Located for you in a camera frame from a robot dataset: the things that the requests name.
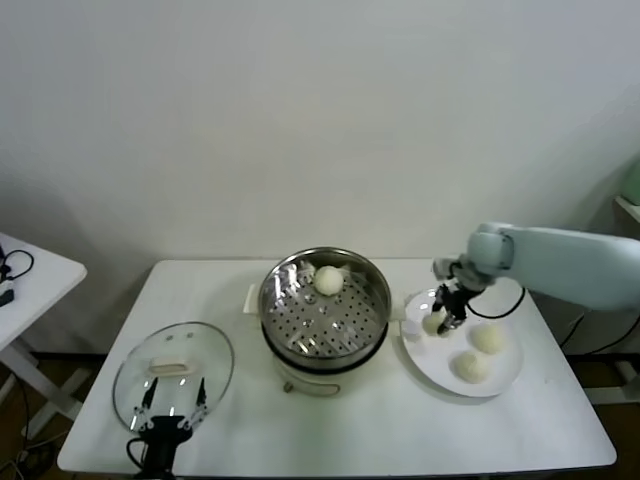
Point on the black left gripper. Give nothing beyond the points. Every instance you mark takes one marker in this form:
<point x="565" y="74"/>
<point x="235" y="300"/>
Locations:
<point x="162" y="440"/>

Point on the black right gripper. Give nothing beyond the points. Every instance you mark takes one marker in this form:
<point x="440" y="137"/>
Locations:
<point x="457" y="300"/>

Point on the white steamed baozi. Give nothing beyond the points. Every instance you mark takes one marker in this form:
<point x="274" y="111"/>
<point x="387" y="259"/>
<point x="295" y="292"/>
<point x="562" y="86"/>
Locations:
<point x="328" y="281"/>
<point x="471" y="367"/>
<point x="431" y="324"/>
<point x="489" y="338"/>

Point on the pale white right robot arm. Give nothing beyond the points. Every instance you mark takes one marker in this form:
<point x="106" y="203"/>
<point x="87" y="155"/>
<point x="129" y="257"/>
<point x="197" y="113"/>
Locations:
<point x="550" y="260"/>

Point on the perforated steel steamer basket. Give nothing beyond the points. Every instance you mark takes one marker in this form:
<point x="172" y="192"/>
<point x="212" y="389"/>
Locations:
<point x="325" y="325"/>

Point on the white round plate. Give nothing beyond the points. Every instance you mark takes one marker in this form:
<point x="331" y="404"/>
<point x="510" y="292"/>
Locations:
<point x="435" y="372"/>

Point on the round glass pot lid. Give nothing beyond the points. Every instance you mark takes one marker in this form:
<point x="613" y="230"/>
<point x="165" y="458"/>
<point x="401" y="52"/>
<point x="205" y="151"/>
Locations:
<point x="215" y="350"/>

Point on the cream electric cooker base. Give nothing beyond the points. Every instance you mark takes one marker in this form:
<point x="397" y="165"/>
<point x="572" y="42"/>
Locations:
<point x="310" y="382"/>

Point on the white side table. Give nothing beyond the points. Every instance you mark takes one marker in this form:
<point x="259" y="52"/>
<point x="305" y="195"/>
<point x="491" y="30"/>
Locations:
<point x="45" y="280"/>

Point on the small black device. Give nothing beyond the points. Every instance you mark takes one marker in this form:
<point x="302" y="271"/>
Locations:
<point x="6" y="297"/>

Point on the white shelf board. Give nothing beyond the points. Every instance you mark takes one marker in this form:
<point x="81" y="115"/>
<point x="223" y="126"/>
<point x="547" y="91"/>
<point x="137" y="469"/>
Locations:
<point x="631" y="207"/>

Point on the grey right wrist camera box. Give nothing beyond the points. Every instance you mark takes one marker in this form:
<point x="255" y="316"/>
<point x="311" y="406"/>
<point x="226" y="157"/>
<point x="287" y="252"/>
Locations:
<point x="442" y="267"/>

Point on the white table leg frame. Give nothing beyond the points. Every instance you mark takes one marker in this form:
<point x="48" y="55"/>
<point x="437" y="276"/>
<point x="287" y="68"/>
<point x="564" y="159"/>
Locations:
<point x="605" y="395"/>

